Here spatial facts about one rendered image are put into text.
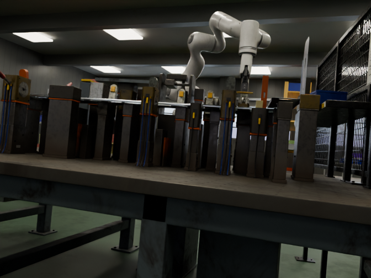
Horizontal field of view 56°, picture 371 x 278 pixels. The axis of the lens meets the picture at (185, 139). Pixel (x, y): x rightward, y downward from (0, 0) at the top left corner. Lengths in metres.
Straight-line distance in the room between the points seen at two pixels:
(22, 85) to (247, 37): 1.07
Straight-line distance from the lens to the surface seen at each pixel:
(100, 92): 1.98
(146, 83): 2.06
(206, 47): 2.12
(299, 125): 1.53
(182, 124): 1.65
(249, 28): 1.74
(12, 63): 10.74
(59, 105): 1.70
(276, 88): 11.57
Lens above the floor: 0.79
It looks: 2 degrees up
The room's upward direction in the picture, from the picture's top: 5 degrees clockwise
